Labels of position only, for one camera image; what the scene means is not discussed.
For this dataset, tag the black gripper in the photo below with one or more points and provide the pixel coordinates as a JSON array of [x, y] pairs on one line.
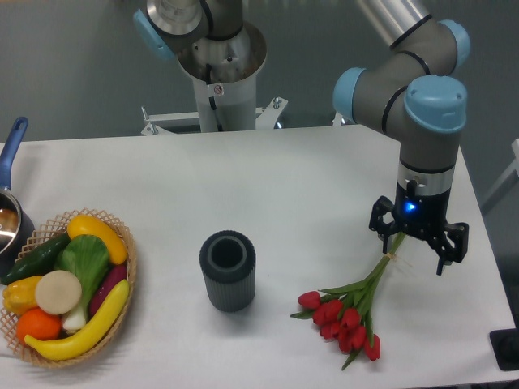
[[423, 217]]

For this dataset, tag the red tulip bouquet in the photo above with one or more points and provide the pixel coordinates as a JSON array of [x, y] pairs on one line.
[[344, 314]]

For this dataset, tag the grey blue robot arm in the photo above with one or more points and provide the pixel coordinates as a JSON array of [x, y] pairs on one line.
[[411, 98]]

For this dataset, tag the black device at table edge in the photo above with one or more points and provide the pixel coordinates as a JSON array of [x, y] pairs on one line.
[[505, 347]]

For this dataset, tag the dark grey ribbed vase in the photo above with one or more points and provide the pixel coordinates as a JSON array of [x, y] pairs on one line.
[[228, 261]]

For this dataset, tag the purple eggplant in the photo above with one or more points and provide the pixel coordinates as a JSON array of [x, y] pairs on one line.
[[114, 276]]

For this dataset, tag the green bok choy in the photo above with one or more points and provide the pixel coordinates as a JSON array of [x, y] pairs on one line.
[[86, 257]]

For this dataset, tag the beige round mushroom cap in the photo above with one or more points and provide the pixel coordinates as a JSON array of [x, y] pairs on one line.
[[58, 292]]

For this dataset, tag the woven wicker basket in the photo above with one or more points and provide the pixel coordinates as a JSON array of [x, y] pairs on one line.
[[53, 228]]

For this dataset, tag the green cucumber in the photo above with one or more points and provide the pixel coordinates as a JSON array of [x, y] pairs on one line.
[[37, 261]]

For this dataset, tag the orange fruit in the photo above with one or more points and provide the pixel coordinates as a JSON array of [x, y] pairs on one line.
[[38, 324]]

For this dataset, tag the yellow banana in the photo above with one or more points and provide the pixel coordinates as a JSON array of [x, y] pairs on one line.
[[91, 334]]

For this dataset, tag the yellow bell pepper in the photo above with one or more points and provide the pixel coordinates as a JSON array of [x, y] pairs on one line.
[[20, 296]]

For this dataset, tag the white frame at right edge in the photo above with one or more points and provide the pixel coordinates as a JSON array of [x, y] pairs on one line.
[[503, 184]]

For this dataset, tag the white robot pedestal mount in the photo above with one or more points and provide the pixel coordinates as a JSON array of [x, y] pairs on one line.
[[224, 79]]

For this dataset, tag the blue handled saucepan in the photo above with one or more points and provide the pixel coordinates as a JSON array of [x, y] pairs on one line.
[[16, 226]]

